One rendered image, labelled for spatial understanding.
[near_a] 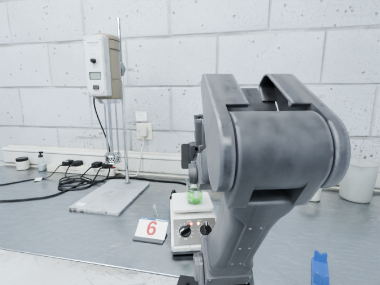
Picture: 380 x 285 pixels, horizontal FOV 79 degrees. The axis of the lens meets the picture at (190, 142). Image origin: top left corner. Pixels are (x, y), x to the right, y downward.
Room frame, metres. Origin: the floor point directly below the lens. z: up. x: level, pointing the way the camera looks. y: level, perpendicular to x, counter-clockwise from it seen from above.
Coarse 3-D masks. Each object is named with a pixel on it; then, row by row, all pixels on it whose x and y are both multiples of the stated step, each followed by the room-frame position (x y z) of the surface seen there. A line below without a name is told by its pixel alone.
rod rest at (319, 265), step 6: (318, 252) 0.49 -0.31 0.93; (324, 252) 0.49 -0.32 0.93; (312, 258) 0.50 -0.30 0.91; (318, 258) 0.49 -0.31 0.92; (324, 258) 0.48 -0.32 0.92; (312, 264) 0.48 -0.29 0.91; (318, 264) 0.48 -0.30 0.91; (324, 264) 0.48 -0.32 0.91; (312, 270) 0.46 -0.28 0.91; (318, 270) 0.46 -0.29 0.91; (324, 270) 0.46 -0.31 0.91; (312, 276) 0.44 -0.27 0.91; (318, 276) 0.42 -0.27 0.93; (324, 276) 0.42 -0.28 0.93; (312, 282) 0.43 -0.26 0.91; (318, 282) 0.42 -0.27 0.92; (324, 282) 0.41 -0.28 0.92
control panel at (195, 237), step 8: (176, 224) 0.57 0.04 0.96; (184, 224) 0.57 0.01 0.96; (192, 224) 0.57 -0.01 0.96; (200, 224) 0.57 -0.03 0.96; (208, 224) 0.58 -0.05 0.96; (176, 232) 0.55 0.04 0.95; (192, 232) 0.55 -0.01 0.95; (200, 232) 0.55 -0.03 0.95; (176, 240) 0.53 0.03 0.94; (184, 240) 0.53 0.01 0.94; (192, 240) 0.53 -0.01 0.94; (200, 240) 0.54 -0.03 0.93
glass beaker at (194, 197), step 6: (186, 180) 0.64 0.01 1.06; (186, 186) 0.64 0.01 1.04; (192, 186) 0.62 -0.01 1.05; (186, 192) 0.64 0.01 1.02; (192, 192) 0.62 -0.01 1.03; (198, 192) 0.62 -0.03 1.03; (186, 198) 0.64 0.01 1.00; (192, 198) 0.62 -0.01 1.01; (198, 198) 0.62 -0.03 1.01; (192, 204) 0.62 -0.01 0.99; (198, 204) 0.62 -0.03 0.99
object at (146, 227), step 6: (144, 222) 0.63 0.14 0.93; (150, 222) 0.63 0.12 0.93; (156, 222) 0.62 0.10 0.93; (162, 222) 0.62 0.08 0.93; (138, 228) 0.62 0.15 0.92; (144, 228) 0.62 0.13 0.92; (150, 228) 0.61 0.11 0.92; (156, 228) 0.61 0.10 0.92; (162, 228) 0.61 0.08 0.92; (144, 234) 0.60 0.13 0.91; (150, 234) 0.60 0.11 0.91; (156, 234) 0.60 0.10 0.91; (162, 234) 0.60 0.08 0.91
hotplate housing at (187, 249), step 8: (176, 216) 0.60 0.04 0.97; (184, 216) 0.60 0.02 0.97; (192, 216) 0.60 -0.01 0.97; (200, 216) 0.60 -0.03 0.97; (208, 216) 0.60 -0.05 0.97; (216, 216) 0.60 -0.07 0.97; (176, 248) 0.52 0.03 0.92; (184, 248) 0.52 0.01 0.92; (192, 248) 0.52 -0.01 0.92; (200, 248) 0.53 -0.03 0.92
